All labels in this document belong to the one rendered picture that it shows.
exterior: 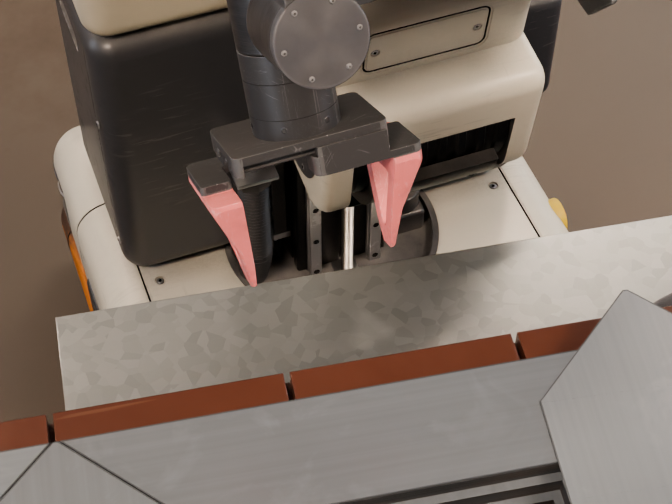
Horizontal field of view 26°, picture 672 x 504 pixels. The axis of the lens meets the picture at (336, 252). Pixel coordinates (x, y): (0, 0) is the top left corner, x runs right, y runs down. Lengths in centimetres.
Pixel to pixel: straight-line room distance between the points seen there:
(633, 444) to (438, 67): 45
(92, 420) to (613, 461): 38
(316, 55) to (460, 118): 56
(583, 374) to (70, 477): 38
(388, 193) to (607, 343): 25
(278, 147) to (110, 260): 102
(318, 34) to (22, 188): 160
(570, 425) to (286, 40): 40
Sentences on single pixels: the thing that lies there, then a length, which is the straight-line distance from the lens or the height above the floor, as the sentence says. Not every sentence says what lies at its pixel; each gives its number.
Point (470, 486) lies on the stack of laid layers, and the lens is 104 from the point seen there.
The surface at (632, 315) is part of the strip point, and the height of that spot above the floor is 86.
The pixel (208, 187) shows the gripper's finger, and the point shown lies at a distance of 91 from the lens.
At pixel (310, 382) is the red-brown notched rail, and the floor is 83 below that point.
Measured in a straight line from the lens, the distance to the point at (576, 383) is 109.
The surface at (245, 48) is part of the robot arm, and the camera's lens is 89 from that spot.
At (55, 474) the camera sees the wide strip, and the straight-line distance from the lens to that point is 105.
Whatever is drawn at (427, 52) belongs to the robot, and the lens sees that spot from 135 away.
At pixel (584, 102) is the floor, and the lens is 249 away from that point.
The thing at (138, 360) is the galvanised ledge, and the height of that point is 68.
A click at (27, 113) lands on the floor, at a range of 249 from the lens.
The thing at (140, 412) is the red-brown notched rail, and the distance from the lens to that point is 110.
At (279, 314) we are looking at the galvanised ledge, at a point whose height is 68.
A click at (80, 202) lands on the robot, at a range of 198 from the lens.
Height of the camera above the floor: 175
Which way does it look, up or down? 51 degrees down
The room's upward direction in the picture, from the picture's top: straight up
